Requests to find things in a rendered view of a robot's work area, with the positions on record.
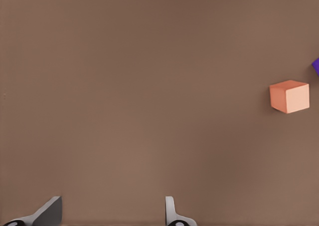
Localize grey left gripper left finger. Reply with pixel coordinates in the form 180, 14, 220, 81
1, 196, 63, 226

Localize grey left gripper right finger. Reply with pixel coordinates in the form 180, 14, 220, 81
165, 196, 198, 226

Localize red wooden cube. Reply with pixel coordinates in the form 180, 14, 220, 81
269, 80, 310, 114

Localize blue wooden cube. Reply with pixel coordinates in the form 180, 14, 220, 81
311, 57, 319, 77

